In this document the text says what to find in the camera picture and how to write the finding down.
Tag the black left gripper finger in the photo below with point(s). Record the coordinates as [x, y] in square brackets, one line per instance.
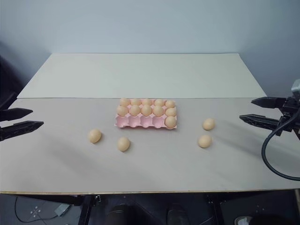
[14, 114]
[21, 128]

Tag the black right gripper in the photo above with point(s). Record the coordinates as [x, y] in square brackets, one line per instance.
[291, 105]

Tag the tan egg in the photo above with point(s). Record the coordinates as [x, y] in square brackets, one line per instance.
[95, 136]
[135, 101]
[124, 102]
[146, 110]
[159, 102]
[205, 141]
[147, 102]
[123, 144]
[170, 122]
[170, 103]
[158, 110]
[170, 111]
[208, 124]
[135, 110]
[122, 110]

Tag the pink egg tray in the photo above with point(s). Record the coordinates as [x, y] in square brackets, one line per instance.
[134, 122]

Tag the dark equipment beside table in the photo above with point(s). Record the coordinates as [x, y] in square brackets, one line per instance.
[5, 89]

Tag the grey adapter box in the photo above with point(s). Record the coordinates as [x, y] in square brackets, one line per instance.
[62, 209]

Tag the black table leg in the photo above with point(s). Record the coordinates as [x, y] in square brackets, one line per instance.
[214, 211]
[85, 211]

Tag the small white object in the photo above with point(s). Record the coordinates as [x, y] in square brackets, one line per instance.
[243, 221]

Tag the dark rounded shape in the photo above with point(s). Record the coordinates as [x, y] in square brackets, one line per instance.
[119, 216]

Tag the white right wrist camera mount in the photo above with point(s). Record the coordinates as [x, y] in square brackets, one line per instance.
[296, 87]

